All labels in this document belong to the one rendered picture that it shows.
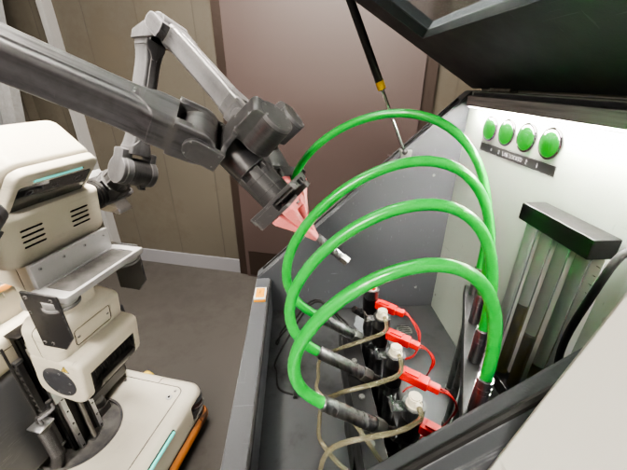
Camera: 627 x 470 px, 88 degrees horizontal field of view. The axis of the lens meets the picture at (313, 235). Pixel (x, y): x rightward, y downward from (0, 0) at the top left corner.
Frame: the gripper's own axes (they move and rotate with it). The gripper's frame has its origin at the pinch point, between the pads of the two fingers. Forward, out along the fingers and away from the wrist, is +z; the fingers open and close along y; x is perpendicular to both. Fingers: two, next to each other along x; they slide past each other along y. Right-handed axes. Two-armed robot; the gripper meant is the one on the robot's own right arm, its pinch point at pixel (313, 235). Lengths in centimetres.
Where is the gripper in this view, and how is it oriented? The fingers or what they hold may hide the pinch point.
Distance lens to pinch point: 55.1
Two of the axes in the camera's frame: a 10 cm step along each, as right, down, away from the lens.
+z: 6.9, 7.1, 1.7
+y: 6.9, -5.7, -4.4
